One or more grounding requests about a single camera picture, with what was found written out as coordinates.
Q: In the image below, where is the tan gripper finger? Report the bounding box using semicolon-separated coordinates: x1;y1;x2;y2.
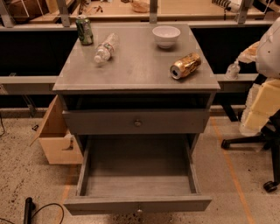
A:
238;41;259;64

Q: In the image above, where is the clear plastic water bottle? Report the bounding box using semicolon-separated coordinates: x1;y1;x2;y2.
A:
94;33;120;64

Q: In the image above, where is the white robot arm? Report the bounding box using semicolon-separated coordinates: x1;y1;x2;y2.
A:
237;17;280;79

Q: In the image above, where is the clear sanitizer pump bottle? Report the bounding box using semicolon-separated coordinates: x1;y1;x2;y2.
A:
225;60;241;80

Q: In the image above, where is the orange soda can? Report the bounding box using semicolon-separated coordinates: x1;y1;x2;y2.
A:
170;52;201;80

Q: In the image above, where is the green soda can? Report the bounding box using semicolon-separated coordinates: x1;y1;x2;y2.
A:
75;15;94;46

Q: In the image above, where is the black office chair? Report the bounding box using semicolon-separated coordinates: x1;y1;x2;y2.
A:
220;73;280;193

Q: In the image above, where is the white ceramic bowl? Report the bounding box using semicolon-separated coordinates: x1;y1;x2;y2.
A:
152;25;181;49

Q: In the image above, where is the grey wooden drawer cabinet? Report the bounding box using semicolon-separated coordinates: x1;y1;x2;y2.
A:
53;23;220;148

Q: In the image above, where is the closed grey upper drawer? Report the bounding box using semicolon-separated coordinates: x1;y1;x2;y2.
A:
62;109;209;135

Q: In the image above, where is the open grey bottom drawer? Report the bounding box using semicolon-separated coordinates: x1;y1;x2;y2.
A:
64;135;212;215

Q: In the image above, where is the cardboard box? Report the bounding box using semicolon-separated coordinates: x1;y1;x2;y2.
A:
31;95;83;165

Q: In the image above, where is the black cylinder on floor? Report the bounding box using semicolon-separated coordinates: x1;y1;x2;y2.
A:
24;197;36;224

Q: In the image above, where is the black floor cable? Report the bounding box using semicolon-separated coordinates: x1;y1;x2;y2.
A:
0;202;65;224

